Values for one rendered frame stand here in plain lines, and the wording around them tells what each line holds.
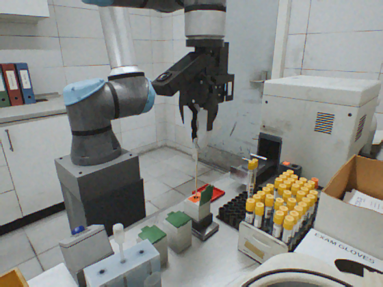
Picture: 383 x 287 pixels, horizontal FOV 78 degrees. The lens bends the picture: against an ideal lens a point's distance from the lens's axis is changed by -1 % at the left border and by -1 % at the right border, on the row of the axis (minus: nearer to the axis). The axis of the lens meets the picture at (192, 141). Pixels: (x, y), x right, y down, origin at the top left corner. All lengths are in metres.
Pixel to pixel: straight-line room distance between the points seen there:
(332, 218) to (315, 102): 0.36
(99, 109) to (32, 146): 1.37
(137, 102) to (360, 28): 1.67
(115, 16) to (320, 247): 0.76
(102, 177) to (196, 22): 0.48
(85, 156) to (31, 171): 1.38
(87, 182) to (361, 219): 0.62
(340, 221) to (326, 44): 1.74
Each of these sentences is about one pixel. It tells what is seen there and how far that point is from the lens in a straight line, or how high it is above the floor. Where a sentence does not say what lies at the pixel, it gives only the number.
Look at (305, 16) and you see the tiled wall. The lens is 2.21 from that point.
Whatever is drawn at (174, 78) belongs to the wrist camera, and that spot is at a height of 1.22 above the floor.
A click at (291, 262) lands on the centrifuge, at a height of 0.99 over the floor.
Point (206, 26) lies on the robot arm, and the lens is 0.45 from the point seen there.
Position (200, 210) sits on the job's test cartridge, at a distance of 0.54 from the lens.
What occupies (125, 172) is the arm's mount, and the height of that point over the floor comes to 0.92.
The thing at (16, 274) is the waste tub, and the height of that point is 0.97.
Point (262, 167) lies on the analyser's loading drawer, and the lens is 0.79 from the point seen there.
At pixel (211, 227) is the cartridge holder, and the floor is 0.89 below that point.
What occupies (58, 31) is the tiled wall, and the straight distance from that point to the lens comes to 2.70.
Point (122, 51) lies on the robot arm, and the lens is 0.79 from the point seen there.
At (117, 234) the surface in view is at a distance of 0.36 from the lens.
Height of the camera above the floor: 1.26
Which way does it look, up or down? 20 degrees down
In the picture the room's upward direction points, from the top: straight up
